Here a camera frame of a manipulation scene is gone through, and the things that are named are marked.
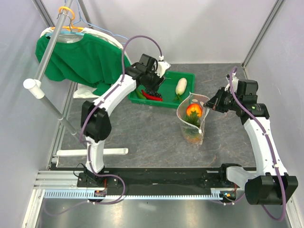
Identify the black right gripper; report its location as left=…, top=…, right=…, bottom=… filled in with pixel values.
left=204, top=86, right=242, bottom=113

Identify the red tomato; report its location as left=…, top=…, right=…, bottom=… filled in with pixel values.
left=186, top=103, right=203, bottom=117

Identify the white radish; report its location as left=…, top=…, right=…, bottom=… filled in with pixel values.
left=175, top=78, right=187, bottom=95

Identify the clear dotted zip top bag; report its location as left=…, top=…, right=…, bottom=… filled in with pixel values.
left=176, top=93, right=209, bottom=147

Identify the orange carrot with green leaves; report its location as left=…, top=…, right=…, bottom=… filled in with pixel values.
left=180, top=124, right=204, bottom=145

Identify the dark purple grape bunch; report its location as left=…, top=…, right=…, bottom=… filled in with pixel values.
left=145, top=89, right=162, bottom=98

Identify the green bell pepper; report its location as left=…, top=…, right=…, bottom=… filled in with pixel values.
left=185, top=114, right=201, bottom=127

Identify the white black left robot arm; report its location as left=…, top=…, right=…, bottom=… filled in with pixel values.
left=80, top=54, right=171, bottom=187

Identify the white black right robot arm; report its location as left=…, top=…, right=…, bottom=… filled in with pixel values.
left=204, top=80, right=298, bottom=205

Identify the red chili pepper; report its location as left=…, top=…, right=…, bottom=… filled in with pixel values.
left=142, top=90, right=163, bottom=102

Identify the green chili pepper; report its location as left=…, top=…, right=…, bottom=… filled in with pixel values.
left=135, top=89, right=146, bottom=99

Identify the green plastic tray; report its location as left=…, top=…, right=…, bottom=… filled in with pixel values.
left=128, top=71, right=195, bottom=109

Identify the green t-shirt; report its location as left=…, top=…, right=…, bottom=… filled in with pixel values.
left=45, top=34, right=122, bottom=96

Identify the white t-shirt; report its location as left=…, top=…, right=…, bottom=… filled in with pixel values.
left=39, top=26, right=131, bottom=99

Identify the orange clothes hanger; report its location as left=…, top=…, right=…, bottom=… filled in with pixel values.
left=51, top=6, right=85, bottom=33

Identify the teal clothes hanger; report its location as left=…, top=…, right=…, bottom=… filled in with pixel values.
left=45, top=32, right=84, bottom=38

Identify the silver clothes rack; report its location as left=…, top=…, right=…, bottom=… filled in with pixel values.
left=23, top=0, right=123, bottom=143

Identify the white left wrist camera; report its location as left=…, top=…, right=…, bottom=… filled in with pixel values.
left=155, top=56, right=171, bottom=77

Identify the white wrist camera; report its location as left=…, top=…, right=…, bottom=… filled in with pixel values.
left=155, top=56, right=171, bottom=77
left=225, top=73, right=239, bottom=92

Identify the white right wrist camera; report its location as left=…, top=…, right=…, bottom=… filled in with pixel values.
left=225, top=73, right=239, bottom=92

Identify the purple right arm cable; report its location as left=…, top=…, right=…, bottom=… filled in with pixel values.
left=213, top=66, right=287, bottom=221

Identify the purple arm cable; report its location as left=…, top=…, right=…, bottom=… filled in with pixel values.
left=213, top=66, right=287, bottom=221
left=42, top=35, right=164, bottom=216

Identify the blue wire hanger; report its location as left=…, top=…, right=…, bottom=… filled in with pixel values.
left=75, top=0, right=128, bottom=44

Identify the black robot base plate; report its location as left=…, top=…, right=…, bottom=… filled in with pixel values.
left=77, top=167, right=239, bottom=191

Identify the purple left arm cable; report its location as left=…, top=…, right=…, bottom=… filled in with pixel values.
left=42, top=35, right=164, bottom=216

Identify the white slotted cable duct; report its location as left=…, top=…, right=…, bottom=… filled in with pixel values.
left=44, top=189, right=227, bottom=200

